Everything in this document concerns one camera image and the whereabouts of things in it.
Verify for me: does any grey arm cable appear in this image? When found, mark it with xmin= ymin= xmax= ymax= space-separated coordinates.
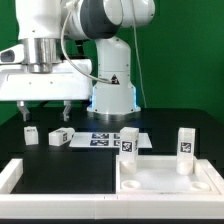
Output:
xmin=60 ymin=0 xmax=112 ymax=84

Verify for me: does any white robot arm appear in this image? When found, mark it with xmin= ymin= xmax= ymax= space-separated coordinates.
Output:
xmin=0 ymin=0 xmax=155 ymax=120

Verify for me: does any white tag base sheet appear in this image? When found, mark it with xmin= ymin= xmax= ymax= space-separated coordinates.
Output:
xmin=68 ymin=132 xmax=153 ymax=149

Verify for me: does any white U-shaped obstacle fence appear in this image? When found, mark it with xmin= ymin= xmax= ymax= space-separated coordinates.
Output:
xmin=0 ymin=159 xmax=224 ymax=219

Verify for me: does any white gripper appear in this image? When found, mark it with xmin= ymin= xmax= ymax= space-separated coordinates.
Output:
xmin=0 ymin=44 xmax=92 ymax=122

